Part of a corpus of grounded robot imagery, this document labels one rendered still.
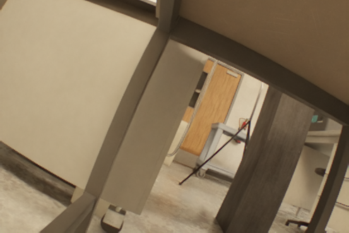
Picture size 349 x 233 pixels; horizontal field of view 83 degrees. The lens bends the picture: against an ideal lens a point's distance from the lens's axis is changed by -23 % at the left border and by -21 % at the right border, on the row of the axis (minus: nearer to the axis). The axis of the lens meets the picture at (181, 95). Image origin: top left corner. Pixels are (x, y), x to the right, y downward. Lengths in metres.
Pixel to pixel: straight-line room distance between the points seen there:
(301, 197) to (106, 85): 2.32
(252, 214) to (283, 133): 0.47
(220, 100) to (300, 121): 3.62
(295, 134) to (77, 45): 1.16
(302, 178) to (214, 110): 2.80
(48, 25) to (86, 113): 0.34
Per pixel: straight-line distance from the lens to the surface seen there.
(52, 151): 0.78
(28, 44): 0.88
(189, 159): 4.80
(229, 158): 4.96
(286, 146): 1.38
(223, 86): 4.99
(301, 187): 2.65
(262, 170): 1.34
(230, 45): 0.64
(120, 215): 0.82
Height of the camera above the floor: 0.39
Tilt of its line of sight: 10 degrees up
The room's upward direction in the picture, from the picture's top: 23 degrees clockwise
